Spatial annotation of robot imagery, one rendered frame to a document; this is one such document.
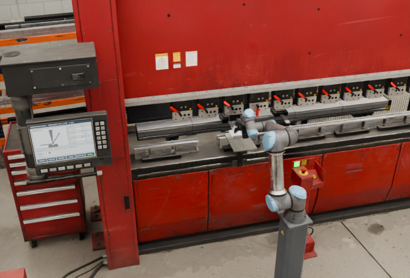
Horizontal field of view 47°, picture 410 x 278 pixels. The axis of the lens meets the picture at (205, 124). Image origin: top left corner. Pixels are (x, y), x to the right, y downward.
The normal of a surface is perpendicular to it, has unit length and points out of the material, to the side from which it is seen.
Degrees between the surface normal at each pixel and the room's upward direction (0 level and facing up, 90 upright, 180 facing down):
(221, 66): 90
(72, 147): 90
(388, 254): 0
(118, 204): 90
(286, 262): 90
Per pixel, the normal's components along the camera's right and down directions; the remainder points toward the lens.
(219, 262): 0.00, -0.87
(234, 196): 0.24, 0.48
